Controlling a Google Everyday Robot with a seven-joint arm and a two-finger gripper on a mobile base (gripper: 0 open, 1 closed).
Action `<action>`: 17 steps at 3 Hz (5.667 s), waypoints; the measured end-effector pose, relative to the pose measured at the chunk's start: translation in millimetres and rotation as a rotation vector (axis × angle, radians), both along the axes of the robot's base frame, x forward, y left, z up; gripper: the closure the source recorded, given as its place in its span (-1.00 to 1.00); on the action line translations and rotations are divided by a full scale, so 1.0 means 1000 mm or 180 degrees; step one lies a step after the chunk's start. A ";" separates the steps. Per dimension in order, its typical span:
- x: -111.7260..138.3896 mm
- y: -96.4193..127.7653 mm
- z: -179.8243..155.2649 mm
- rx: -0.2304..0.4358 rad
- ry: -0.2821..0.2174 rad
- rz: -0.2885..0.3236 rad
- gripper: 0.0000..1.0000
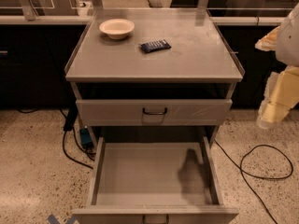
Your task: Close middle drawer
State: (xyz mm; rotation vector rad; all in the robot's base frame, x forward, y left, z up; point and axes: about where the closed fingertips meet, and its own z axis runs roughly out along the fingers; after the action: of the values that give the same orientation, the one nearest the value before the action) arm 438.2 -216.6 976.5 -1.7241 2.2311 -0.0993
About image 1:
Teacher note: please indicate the blue power adapter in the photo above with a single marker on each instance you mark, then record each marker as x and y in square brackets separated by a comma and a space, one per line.
[85, 138]

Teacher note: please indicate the grey drawer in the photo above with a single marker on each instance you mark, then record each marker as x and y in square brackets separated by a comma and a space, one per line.
[154, 183]
[170, 112]

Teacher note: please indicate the dark blue snack packet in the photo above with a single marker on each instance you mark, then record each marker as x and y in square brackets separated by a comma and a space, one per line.
[153, 46]

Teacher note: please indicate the grey top drawer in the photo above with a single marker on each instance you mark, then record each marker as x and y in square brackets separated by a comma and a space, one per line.
[170, 112]

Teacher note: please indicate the white padded gripper body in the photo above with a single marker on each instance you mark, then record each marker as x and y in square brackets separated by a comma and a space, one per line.
[288, 46]

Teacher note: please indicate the long background counter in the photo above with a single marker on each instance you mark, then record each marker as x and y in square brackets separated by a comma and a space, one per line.
[198, 16]

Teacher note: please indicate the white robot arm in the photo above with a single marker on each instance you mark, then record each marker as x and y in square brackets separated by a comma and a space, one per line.
[284, 40]

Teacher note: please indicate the white bowl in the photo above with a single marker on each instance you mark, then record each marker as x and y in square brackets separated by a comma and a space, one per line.
[117, 29]

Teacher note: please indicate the grey drawer cabinet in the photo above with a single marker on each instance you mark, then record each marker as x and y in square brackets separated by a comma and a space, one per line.
[199, 64]

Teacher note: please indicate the blue tape cross mark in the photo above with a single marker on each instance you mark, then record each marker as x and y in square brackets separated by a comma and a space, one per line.
[53, 220]

